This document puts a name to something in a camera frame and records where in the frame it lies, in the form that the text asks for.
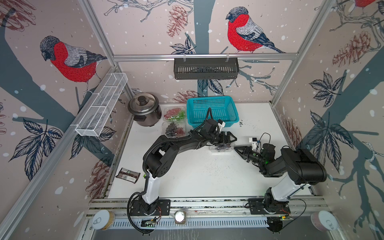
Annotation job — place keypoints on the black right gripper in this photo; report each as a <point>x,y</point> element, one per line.
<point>245,154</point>

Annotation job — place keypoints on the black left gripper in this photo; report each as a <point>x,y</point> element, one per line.
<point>228,138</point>

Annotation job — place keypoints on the red grape bunch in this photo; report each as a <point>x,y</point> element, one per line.
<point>171,113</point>
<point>179,132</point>

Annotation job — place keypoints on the green grape bunch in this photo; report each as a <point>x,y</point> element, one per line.
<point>180,116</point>

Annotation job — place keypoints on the clear plastic clamshell container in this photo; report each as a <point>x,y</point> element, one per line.
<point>166,109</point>

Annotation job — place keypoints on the dark purple grape bunch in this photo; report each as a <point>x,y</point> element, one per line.
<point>222,148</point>

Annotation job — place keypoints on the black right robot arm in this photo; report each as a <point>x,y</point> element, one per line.
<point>297,168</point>

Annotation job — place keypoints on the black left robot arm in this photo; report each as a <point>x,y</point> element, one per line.
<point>158,160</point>

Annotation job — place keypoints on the teal plastic basket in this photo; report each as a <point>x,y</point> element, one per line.
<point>222,107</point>

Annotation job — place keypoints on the stainless steel rice cooker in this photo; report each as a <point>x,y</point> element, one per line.
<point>146,109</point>

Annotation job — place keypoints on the brown snack bar wrapper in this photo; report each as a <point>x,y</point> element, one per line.
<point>128,175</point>

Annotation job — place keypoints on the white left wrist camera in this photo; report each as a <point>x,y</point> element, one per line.
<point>221,125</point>

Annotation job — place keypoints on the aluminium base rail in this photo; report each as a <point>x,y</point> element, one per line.
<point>203,213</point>

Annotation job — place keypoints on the black hanging wire basket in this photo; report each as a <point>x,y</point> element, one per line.
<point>206,68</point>

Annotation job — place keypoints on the white wire shelf basket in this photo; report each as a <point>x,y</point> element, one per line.
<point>97,115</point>

